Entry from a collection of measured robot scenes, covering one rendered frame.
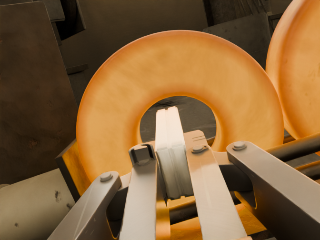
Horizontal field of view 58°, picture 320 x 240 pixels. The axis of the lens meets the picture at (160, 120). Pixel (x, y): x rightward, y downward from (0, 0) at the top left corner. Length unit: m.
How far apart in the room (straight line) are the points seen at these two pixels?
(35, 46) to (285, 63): 0.31
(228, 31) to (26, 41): 2.26
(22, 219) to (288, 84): 0.22
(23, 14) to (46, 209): 0.26
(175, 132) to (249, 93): 0.08
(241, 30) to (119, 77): 2.39
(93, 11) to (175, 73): 6.91
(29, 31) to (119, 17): 6.92
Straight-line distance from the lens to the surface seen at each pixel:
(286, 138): 0.28
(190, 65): 0.20
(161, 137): 0.15
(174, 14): 8.19
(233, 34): 2.57
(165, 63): 0.20
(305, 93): 0.23
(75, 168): 0.22
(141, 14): 7.62
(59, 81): 0.42
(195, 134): 0.17
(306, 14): 0.23
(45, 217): 0.25
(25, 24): 0.42
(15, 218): 0.26
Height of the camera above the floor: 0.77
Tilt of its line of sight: 13 degrees down
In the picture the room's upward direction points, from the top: 14 degrees counter-clockwise
